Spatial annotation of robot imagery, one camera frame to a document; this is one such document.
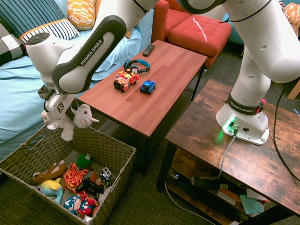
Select reddish wooden coffee table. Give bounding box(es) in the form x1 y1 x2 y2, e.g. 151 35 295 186
78 39 208 178

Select woven wicker basket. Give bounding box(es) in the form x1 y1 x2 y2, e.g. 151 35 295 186
0 124 137 225

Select teal paper sheet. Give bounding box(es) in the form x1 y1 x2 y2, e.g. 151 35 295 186
239 194 263 214

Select yellow blue plush toy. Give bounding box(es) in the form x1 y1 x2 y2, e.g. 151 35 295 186
36 178 64 204

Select white cable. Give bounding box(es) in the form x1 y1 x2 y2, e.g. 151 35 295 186
164 180 211 225

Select red armchair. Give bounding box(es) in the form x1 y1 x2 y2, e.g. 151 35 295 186
151 0 195 44

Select blue striped pillow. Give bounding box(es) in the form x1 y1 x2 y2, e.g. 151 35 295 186
0 0 80 46

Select green plush toy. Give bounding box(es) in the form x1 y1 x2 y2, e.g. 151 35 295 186
76 153 93 170

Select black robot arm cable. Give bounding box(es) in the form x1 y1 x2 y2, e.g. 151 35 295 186
217 0 300 183

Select red ottoman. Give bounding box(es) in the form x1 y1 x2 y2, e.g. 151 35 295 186
168 14 233 68

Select robot base power cable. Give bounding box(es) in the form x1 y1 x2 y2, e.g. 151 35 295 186
214 125 239 180

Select black TV remote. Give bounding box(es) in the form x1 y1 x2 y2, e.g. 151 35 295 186
142 43 156 57

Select blue toy car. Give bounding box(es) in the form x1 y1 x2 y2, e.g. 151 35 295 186
140 79 157 95

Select orange toy truck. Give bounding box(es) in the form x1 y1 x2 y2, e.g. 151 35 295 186
113 69 141 93

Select Captain America plush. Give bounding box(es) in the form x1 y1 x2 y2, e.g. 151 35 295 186
63 195 99 218

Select black game controller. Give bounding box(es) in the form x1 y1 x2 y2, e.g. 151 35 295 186
75 177 105 195

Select orange flame plush toy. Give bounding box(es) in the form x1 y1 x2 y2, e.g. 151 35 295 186
63 163 90 195

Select small white black toy vehicle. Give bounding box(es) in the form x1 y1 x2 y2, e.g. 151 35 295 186
98 166 113 186

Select light wooden furniture leg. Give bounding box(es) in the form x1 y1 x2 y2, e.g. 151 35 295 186
287 78 300 101

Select yellow white patterned bolster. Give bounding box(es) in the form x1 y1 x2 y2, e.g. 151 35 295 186
67 0 97 31

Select light blue sofa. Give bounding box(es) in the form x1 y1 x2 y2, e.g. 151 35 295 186
0 0 155 162

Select black white checkered pillow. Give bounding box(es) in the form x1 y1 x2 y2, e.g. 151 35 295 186
0 20 28 67

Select orange patterned cushion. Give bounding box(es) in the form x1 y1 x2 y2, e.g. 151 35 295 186
282 2 300 25

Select teal armchair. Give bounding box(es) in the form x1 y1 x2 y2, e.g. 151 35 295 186
222 13 246 45

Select brown plush toy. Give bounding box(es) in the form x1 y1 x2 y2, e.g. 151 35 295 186
32 160 68 185

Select rustic brown side table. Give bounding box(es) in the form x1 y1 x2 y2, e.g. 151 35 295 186
156 78 300 225

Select white paper sheet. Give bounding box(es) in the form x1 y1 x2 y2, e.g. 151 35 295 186
246 188 270 203

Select white stuffed animal toy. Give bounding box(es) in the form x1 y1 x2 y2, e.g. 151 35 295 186
41 104 100 142

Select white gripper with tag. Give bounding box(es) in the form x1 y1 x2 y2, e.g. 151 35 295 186
44 93 74 130

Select black power adapter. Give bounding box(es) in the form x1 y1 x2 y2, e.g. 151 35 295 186
191 175 222 190

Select small brown toy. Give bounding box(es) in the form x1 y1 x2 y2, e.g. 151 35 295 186
84 170 99 185

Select blue black headphones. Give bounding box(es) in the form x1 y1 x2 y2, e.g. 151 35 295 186
123 59 151 75

